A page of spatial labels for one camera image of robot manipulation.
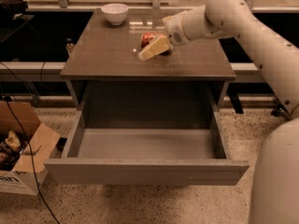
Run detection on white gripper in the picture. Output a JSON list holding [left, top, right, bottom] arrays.
[[138, 11, 191, 61]]

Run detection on red coke can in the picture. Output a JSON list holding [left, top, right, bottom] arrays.
[[141, 32, 161, 49]]

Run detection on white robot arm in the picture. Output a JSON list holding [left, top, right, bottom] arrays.
[[138, 0, 299, 224]]

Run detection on grey cabinet with glossy top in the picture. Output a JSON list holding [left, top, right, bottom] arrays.
[[61, 8, 235, 117]]

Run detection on open grey top drawer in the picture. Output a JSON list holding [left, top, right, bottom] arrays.
[[44, 81, 249, 186]]

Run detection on white ceramic bowl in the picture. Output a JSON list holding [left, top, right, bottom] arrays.
[[101, 3, 129, 25]]

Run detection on small bottle behind cabinet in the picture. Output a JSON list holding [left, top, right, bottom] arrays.
[[65, 38, 75, 54]]

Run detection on black office chair base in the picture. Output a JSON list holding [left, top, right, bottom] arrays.
[[271, 104, 292, 120]]

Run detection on black bag on desk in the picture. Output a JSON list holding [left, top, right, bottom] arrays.
[[0, 0, 28, 21]]

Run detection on brown cardboard box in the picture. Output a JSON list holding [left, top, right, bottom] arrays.
[[0, 101, 60, 196]]

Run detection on snack bags in box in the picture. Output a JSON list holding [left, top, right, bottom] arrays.
[[0, 131, 26, 171]]

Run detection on black cable on floor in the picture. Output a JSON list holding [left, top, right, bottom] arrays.
[[0, 61, 62, 224]]

